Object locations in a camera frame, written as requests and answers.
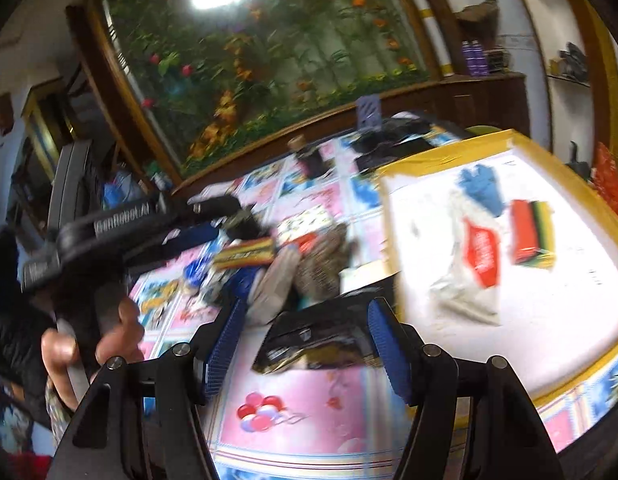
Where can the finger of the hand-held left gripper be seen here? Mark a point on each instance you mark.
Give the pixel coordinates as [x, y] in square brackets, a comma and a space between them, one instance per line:
[214, 207]
[179, 245]

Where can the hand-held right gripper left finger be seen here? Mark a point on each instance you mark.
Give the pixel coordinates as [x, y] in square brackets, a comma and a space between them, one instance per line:
[224, 345]

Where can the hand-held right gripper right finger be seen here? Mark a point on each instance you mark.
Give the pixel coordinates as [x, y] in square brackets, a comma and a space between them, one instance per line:
[391, 355]

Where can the striped yellow red packet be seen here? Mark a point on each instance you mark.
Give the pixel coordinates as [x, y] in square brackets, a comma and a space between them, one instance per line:
[244, 252]

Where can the black foil packet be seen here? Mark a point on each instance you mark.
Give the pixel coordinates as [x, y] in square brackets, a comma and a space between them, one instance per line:
[319, 335]

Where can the soft white tissue pack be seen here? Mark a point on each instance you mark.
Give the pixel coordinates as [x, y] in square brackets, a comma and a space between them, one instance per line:
[274, 285]

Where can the red crinkly plastic bag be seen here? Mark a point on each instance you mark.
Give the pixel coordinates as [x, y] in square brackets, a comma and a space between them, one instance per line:
[306, 244]

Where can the brown knitted hat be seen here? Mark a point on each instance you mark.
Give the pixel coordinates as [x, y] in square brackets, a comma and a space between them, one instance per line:
[324, 265]

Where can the white plastic bag red label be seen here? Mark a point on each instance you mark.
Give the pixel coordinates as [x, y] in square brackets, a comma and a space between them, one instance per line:
[481, 255]

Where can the yellow cardboard box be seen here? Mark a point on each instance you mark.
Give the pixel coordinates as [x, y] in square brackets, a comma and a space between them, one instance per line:
[564, 310]

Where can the striped sponge pack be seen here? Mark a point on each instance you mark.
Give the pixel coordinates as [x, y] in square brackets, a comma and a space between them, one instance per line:
[531, 235]

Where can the person's left hand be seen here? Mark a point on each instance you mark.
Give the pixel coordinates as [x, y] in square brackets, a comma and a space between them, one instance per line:
[129, 330]

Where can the blue plastic bag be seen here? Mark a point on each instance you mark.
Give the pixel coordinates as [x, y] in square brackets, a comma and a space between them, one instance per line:
[123, 190]

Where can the lemon print tissue pack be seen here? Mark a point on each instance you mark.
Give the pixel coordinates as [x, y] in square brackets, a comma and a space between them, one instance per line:
[304, 224]

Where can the dark bottle with cork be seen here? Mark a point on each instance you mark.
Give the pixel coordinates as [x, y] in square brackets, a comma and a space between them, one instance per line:
[311, 160]

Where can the printed cartoon tablecloth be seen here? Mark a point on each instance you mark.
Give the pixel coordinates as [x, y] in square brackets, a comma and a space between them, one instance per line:
[289, 435]

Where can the yellow framed glass cabinet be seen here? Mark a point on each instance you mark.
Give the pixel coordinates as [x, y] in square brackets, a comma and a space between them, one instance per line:
[41, 125]

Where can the purple phone stand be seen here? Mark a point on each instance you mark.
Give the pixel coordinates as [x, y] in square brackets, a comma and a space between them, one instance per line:
[370, 112]

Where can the black flat case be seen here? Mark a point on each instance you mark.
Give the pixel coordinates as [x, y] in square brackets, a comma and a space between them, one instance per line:
[389, 155]

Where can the black fabric pouch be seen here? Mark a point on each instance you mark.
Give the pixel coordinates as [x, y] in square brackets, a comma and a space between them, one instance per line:
[411, 127]

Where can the green bowl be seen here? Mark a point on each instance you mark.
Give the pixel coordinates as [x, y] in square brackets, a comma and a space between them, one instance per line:
[486, 130]

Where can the brown wooden cabinet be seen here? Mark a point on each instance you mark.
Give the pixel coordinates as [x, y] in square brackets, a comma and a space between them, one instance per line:
[489, 100]

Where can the rolled white poster yellow bands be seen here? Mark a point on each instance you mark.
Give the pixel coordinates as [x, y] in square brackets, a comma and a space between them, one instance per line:
[431, 15]

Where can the purple bottle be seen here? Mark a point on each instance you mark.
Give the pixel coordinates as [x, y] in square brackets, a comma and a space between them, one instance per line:
[481, 59]
[468, 57]

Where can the brown corner shelf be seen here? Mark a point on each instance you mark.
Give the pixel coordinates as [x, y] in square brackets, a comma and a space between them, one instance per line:
[479, 17]

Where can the dark grey bundle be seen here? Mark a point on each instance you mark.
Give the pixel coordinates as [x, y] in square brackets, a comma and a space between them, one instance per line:
[571, 62]

